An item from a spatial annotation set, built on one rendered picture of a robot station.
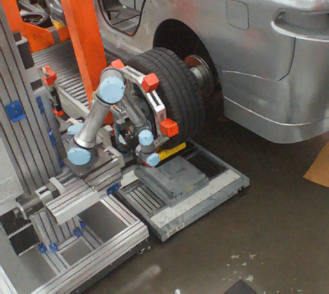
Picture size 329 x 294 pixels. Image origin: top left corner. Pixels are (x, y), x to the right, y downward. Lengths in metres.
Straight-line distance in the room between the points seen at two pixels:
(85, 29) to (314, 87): 1.55
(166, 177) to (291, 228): 0.94
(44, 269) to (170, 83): 1.38
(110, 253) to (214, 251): 0.70
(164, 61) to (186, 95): 0.25
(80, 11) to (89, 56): 0.32
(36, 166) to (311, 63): 1.60
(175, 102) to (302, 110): 0.73
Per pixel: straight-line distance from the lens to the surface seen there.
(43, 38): 5.03
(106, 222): 2.99
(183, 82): 2.61
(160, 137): 2.65
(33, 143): 2.48
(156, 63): 2.65
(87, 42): 3.04
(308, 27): 2.31
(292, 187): 3.39
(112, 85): 2.06
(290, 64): 2.25
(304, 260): 2.94
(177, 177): 3.17
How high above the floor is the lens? 2.30
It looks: 34 degrees down
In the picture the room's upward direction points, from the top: 9 degrees counter-clockwise
